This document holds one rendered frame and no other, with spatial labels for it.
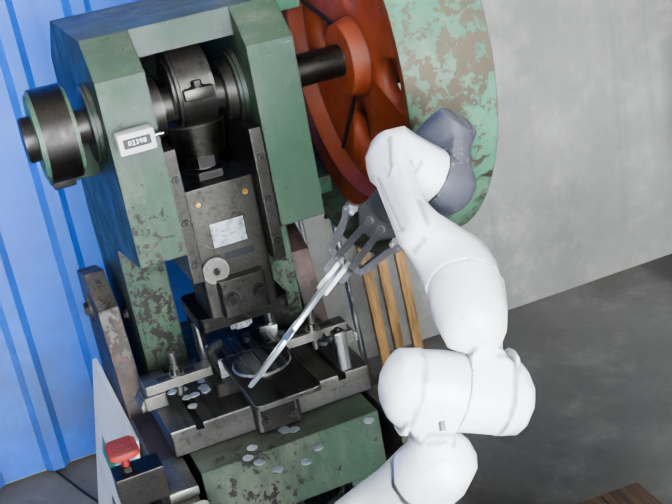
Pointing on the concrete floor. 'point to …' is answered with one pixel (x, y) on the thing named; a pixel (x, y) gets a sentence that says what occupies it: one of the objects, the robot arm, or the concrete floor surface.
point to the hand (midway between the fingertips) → (333, 275)
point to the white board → (113, 412)
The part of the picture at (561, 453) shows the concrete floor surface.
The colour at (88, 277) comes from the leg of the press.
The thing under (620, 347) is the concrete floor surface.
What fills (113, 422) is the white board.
